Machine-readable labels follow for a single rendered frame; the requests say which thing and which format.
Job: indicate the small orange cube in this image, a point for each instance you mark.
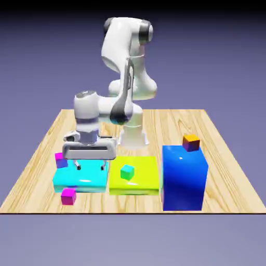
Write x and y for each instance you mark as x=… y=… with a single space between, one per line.
x=191 y=143

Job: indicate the large cyan box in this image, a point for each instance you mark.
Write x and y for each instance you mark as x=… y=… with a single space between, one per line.
x=87 y=176

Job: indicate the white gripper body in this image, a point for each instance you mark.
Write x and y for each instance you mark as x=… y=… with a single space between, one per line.
x=89 y=153

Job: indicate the large yellow box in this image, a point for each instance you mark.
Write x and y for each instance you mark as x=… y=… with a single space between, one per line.
x=143 y=174

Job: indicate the small green cube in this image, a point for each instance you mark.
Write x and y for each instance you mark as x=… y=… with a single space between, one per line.
x=127 y=172

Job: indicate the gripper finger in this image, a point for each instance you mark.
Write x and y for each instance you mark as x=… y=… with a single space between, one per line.
x=77 y=165
x=103 y=165

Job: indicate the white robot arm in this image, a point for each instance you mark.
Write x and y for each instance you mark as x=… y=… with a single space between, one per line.
x=120 y=49

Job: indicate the small magenta cube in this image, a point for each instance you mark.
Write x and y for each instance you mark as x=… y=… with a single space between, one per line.
x=68 y=197
x=61 y=162

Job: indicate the large blue box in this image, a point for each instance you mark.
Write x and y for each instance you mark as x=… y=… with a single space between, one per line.
x=182 y=182

